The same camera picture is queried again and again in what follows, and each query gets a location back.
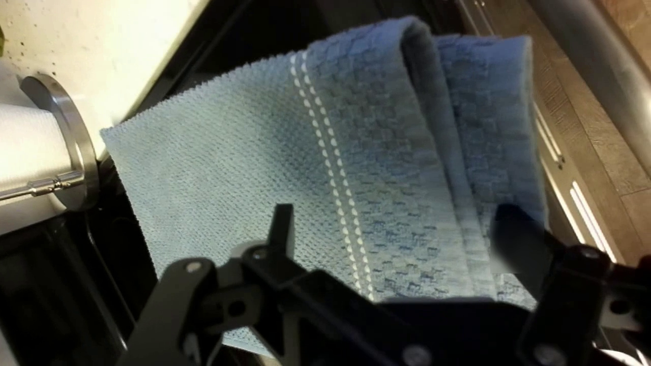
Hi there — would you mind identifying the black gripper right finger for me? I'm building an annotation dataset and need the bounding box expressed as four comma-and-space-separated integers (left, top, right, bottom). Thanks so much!
492, 206, 651, 366

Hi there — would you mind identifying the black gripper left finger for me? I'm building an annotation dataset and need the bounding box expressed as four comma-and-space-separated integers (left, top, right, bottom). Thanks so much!
117, 204, 295, 366

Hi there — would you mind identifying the light blue towel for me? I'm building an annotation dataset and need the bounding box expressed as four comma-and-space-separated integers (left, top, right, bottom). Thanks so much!
101, 17, 547, 308

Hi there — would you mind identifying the steel oven handle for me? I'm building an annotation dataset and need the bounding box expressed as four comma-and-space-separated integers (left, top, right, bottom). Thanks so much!
526, 0, 651, 173

